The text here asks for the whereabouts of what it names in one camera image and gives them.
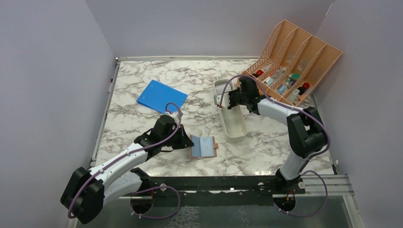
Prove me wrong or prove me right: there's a red cap bottle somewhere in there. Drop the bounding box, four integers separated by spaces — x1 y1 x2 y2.
298 82 310 95

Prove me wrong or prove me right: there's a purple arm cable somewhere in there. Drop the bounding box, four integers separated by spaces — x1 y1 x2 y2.
67 102 184 219
218 75 331 218

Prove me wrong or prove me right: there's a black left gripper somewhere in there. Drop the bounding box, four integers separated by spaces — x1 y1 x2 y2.
161 124 194 150

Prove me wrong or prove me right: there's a black mounting rail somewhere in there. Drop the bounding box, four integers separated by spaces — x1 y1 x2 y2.
123 176 306 206

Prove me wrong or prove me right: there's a green cap bottle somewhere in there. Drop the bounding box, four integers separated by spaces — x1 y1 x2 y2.
288 73 300 82

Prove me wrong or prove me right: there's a blue folder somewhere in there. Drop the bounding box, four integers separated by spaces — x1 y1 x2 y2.
136 80 188 114

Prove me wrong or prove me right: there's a tan leather card holder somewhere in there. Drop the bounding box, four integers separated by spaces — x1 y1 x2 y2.
190 135 218 159

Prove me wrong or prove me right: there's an orange desk organizer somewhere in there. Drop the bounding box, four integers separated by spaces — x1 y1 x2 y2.
243 20 343 106

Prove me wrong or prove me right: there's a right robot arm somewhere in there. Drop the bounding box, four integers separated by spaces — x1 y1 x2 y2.
217 75 331 193

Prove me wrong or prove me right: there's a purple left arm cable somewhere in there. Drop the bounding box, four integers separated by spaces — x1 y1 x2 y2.
67 102 184 219

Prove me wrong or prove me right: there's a white oblong plastic tray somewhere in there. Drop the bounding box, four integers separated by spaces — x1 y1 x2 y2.
213 79 248 143

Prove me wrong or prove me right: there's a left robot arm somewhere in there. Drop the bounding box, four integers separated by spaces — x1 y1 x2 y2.
60 112 189 224

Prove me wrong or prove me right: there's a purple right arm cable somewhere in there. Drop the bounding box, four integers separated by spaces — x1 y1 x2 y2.
218 75 331 218

